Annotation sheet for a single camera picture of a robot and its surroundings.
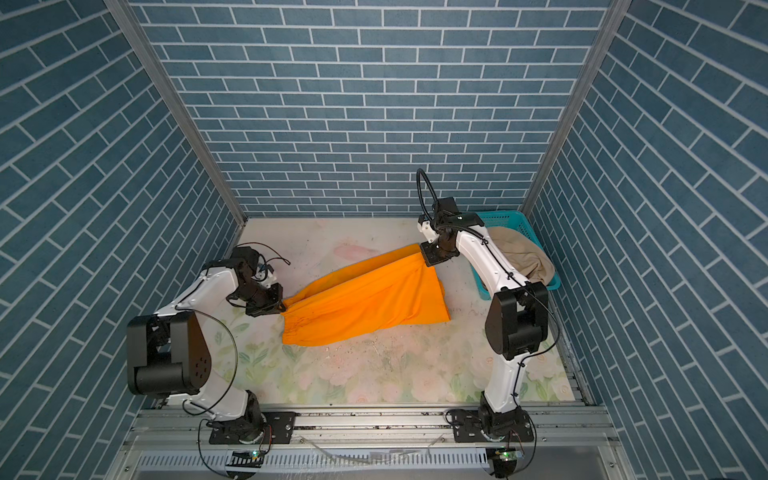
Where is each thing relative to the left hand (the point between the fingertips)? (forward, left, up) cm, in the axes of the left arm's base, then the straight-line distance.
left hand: (284, 306), depth 88 cm
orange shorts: (+3, -32, +2) cm, 32 cm away
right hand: (+12, -44, +10) cm, 46 cm away
